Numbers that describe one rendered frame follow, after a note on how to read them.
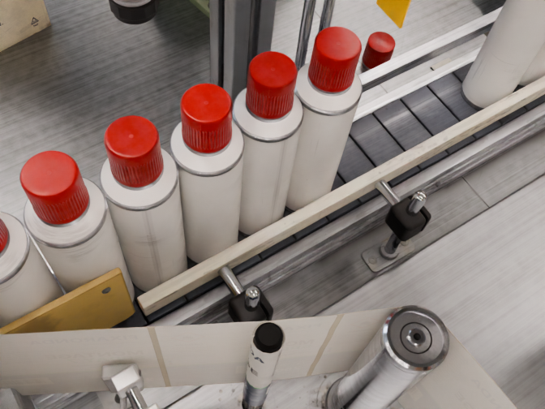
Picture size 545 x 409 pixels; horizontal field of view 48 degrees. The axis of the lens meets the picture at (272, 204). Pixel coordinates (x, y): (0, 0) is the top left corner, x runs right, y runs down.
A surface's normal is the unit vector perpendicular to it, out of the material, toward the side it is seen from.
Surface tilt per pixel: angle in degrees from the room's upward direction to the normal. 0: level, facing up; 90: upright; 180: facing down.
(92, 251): 90
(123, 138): 3
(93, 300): 90
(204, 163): 42
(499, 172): 0
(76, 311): 90
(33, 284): 90
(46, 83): 0
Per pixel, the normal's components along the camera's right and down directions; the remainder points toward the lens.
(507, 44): -0.62, 0.66
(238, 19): 0.54, 0.75
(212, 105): 0.04, -0.51
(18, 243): 0.72, -0.40
